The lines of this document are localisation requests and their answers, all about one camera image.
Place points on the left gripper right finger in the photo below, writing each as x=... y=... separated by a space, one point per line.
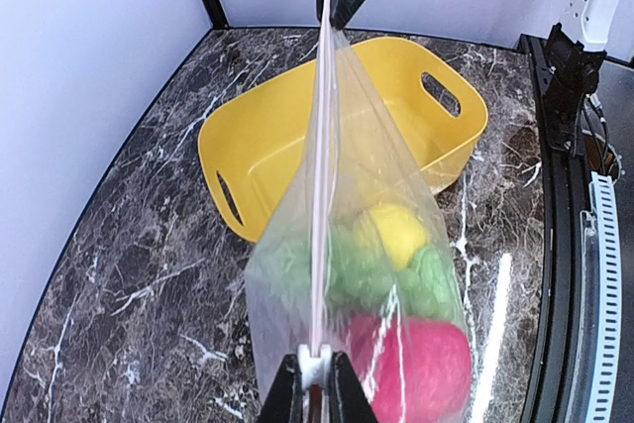
x=347 y=401

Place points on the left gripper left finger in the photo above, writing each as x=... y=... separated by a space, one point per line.
x=284 y=401

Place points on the green toy grapes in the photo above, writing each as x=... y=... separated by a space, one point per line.
x=356 y=277

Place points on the clear zip top bag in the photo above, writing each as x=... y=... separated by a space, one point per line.
x=354 y=157

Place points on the yellow plastic basket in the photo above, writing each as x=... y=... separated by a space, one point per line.
x=251 y=147

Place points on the yellow toy apple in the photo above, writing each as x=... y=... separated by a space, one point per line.
x=393 y=228

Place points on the green toy cabbage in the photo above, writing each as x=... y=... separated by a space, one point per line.
x=428 y=287

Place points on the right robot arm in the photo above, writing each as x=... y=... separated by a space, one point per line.
x=574 y=52

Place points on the white slotted cable duct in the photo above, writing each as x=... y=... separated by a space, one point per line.
x=609 y=299

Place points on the black front rail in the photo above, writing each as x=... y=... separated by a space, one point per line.
x=563 y=363

